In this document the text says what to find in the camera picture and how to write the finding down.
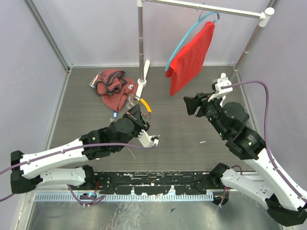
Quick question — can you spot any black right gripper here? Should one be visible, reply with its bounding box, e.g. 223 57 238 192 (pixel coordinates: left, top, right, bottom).
183 91 229 138

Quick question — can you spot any yellow handled metal keyring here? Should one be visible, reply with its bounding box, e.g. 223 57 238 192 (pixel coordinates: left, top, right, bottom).
126 94 152 121

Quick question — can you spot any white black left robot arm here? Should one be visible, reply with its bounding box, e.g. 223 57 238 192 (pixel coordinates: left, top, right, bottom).
10 105 159 194

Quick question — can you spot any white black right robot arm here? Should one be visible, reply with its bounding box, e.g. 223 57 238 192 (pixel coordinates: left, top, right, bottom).
183 93 307 227

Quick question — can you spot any blue tagged key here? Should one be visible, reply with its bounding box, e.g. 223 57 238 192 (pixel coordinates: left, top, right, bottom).
109 111 118 123

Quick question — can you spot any maroon crumpled garment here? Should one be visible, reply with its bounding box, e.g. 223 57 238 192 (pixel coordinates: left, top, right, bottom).
89 69 138 112

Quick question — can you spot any red hanging cloth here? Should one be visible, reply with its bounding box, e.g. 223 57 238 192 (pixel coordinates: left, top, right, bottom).
165 22 215 96

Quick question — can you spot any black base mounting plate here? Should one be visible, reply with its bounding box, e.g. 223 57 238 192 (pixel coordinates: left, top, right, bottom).
68 170 231 196

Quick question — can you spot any teal clothes hanger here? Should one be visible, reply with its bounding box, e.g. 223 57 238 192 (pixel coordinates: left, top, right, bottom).
165 11 220 71

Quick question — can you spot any white metal clothes rack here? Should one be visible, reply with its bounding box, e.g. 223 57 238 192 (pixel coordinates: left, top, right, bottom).
136 0 278 98

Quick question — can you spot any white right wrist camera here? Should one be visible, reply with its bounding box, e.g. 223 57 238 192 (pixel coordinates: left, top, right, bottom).
208 73 233 102

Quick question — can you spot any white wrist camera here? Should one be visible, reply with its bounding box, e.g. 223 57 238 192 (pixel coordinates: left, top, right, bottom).
137 129 160 148
208 73 233 102

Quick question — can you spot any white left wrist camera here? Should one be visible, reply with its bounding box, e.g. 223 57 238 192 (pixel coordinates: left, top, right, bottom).
137 129 160 148

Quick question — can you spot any grey slotted cable duct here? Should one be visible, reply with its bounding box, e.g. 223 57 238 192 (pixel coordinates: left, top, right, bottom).
33 191 214 202

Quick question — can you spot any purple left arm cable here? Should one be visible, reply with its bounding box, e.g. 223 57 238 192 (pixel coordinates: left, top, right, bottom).
0 142 156 202

